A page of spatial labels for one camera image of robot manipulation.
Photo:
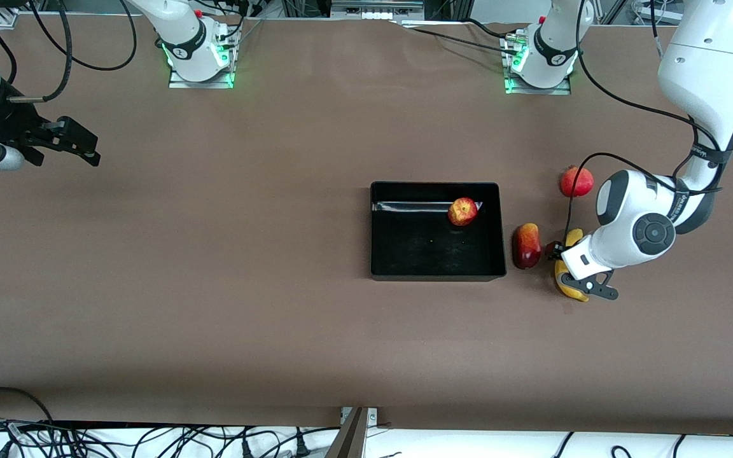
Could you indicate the white power strip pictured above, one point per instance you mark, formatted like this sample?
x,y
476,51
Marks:
x,y
376,13

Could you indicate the grey metal corner bracket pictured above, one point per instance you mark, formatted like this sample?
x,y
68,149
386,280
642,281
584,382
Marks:
x,y
7,19

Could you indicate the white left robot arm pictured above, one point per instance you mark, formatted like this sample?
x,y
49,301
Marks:
x,y
704,76

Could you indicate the small metal bracket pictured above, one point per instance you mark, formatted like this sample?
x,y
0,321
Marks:
x,y
371,415

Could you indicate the red pomegranate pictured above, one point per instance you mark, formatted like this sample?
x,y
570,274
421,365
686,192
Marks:
x,y
577,182

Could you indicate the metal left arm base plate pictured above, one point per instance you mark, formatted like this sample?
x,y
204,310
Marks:
x,y
564,90

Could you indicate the black plastic box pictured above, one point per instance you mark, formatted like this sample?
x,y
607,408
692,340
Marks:
x,y
430,251

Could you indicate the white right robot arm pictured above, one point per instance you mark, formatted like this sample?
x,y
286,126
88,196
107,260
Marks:
x,y
191,48

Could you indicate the black power plug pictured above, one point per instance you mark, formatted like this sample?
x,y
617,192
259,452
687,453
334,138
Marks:
x,y
246,448
301,446

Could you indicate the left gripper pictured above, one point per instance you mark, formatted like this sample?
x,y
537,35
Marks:
x,y
557,250

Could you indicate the yellow banana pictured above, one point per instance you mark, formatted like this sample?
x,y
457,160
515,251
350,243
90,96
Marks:
x,y
567,286

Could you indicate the red yellow mango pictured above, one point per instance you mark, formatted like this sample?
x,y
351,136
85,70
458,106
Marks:
x,y
526,247

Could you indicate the red yellow apple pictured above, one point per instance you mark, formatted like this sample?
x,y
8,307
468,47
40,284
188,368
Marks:
x,y
462,212

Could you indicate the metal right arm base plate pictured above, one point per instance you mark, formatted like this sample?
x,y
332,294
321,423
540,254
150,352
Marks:
x,y
179,83

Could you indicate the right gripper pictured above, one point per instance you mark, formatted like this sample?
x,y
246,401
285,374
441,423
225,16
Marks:
x,y
5,122

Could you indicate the grey metal beam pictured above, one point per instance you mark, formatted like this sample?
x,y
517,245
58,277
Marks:
x,y
350,442

